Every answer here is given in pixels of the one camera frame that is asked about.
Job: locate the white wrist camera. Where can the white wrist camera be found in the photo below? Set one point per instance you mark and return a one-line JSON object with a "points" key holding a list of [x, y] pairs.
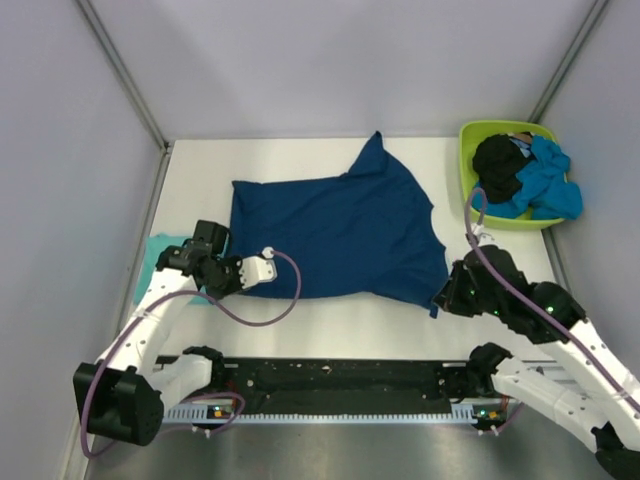
{"points": [[258, 269], [480, 237]]}

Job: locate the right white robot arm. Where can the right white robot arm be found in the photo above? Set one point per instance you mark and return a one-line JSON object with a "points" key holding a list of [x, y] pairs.
{"points": [[600, 408]]}

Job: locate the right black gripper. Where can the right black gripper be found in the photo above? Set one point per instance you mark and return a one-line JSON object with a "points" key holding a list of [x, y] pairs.
{"points": [[447, 297]]}

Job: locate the right aluminium frame post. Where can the right aluminium frame post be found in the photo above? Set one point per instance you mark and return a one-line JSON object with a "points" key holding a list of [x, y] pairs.
{"points": [[588, 26]]}

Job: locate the left aluminium frame post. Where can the left aluminium frame post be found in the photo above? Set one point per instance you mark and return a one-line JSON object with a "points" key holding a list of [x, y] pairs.
{"points": [[123, 76]]}

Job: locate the folded teal t-shirt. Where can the folded teal t-shirt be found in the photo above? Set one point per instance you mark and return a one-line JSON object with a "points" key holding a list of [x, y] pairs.
{"points": [[154, 246]]}

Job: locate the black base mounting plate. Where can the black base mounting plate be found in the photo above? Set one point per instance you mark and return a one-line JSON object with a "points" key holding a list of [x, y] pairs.
{"points": [[339, 387]]}

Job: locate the lime green plastic basket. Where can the lime green plastic basket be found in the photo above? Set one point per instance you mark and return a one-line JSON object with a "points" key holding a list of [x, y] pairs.
{"points": [[471, 135]]}

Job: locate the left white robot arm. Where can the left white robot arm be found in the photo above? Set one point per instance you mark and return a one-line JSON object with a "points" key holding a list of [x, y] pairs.
{"points": [[120, 396]]}

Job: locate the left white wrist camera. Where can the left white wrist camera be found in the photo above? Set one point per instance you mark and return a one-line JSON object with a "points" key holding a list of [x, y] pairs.
{"points": [[258, 269]]}

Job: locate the aluminium extrusion rail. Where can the aluminium extrusion rail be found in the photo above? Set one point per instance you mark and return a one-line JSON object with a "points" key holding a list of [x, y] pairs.
{"points": [[553, 371]]}

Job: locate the black t-shirt in basket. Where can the black t-shirt in basket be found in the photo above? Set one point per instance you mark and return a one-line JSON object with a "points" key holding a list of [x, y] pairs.
{"points": [[496, 161]]}

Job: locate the bright blue t-shirt in basket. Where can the bright blue t-shirt in basket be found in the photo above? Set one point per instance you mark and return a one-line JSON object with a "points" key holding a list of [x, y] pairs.
{"points": [[545, 187]]}

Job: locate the dark blue printed t-shirt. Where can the dark blue printed t-shirt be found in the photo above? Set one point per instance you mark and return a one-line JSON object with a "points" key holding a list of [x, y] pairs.
{"points": [[366, 230]]}

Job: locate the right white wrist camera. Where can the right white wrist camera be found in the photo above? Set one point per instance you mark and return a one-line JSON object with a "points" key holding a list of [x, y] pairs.
{"points": [[480, 237]]}

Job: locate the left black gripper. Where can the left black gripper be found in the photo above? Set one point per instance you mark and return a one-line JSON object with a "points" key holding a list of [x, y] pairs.
{"points": [[215, 294]]}

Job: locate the aluminium frame post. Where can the aluminium frame post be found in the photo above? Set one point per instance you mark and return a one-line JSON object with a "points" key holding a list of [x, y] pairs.
{"points": [[588, 26], [123, 76]]}

